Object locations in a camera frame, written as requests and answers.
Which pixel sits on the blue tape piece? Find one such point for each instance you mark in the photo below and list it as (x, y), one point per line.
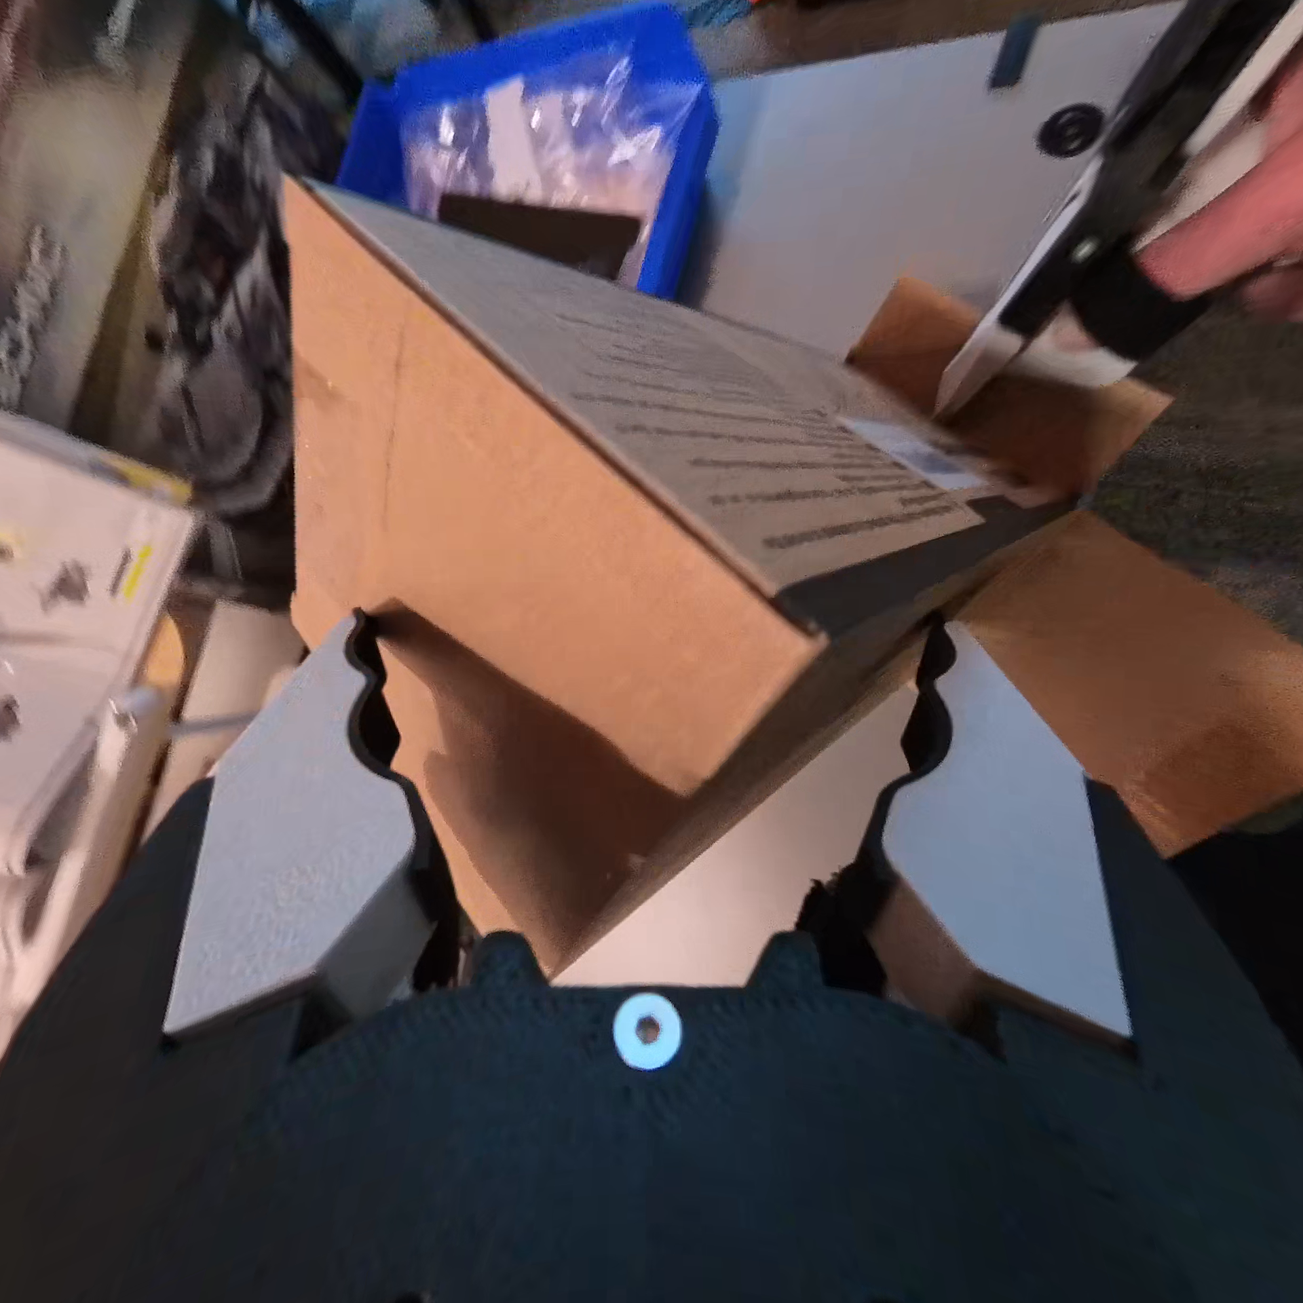
(1013, 53)

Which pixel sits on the person's right hand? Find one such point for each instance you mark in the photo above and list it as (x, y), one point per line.
(1252, 232)

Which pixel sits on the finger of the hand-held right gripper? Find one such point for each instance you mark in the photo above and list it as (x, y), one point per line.
(976, 357)

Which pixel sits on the blue plastic bin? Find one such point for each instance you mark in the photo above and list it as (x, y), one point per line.
(671, 122)

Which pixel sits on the brown cardboard box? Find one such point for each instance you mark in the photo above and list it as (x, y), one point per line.
(487, 530)

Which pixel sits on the clear plastic bags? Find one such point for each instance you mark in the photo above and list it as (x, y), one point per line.
(569, 133)

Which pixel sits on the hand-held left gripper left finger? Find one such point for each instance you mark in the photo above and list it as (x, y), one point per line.
(294, 844)

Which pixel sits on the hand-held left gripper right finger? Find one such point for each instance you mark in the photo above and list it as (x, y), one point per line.
(1007, 866)

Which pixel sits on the black flat packet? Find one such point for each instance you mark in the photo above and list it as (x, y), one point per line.
(541, 232)

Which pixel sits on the dark patterned cloth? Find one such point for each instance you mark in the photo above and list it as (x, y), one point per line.
(234, 305)

